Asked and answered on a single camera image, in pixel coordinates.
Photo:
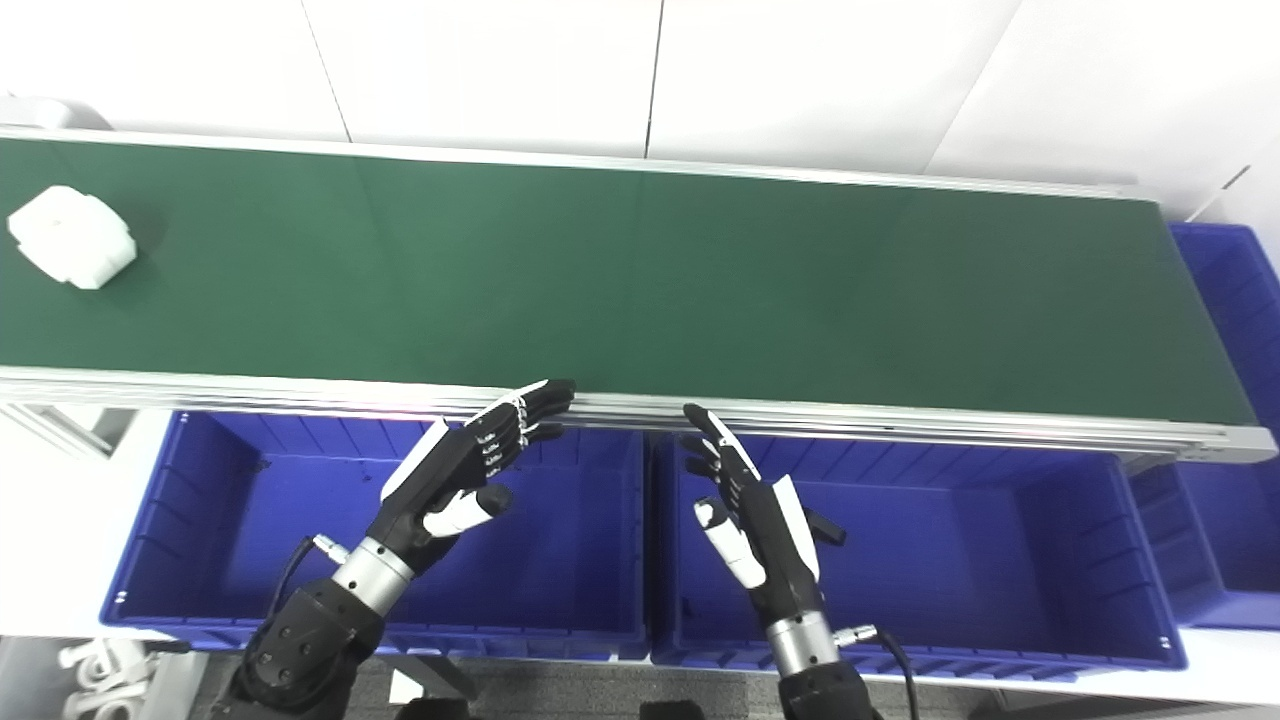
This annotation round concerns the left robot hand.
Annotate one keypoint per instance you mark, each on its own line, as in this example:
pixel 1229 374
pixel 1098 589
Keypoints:
pixel 440 480

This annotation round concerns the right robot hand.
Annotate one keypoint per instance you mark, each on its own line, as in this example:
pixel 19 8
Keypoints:
pixel 770 540

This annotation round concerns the white plastic part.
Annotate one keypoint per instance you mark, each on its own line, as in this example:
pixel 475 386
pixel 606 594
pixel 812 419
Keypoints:
pixel 70 238

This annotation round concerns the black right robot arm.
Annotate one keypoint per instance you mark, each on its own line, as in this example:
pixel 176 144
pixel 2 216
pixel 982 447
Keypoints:
pixel 815 680

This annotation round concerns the blue plastic bin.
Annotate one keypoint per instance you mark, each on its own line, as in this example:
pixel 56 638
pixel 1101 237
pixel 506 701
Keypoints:
pixel 560 560
pixel 980 560
pixel 1235 300

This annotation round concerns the green conveyor belt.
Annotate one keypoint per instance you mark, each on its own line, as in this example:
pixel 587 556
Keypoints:
pixel 900 428
pixel 640 290

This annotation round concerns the aluminium conveyor support leg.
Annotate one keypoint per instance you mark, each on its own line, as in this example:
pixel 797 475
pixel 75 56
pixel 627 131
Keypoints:
pixel 50 425

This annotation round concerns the grey conveyor motor cover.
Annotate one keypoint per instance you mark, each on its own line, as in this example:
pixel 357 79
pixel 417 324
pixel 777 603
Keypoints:
pixel 50 112

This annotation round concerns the white plastic object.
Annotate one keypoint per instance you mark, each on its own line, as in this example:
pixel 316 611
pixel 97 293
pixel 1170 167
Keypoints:
pixel 100 680

